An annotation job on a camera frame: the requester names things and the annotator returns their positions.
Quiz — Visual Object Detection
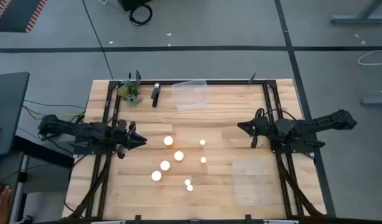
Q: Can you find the white floor cable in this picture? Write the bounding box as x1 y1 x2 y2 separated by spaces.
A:
357 49 382 67

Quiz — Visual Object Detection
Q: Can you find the dark grey desk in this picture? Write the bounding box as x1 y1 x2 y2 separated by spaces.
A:
0 72 30 156

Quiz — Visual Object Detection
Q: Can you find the coiled black cable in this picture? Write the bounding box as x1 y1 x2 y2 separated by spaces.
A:
129 3 154 27

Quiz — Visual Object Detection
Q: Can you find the grey table leg base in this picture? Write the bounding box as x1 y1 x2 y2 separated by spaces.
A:
361 97 382 106
330 0 382 25

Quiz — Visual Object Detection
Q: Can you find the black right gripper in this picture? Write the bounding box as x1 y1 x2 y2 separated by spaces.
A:
237 116 274 149

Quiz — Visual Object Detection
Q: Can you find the black aluminium table frame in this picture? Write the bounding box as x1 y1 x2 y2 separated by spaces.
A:
63 70 328 224

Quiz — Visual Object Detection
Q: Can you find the black stapler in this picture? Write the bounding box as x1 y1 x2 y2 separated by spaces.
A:
151 82 161 108

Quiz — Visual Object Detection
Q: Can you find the black box on floor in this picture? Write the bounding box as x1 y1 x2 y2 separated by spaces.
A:
118 0 153 12

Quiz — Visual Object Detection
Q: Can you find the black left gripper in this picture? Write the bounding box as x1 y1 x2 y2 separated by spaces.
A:
113 120 147 159

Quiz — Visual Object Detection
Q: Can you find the green succulent plant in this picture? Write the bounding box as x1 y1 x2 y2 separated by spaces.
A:
117 77 144 106

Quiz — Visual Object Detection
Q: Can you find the dark mat with striped edge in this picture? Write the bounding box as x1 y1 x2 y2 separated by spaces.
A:
0 0 49 34

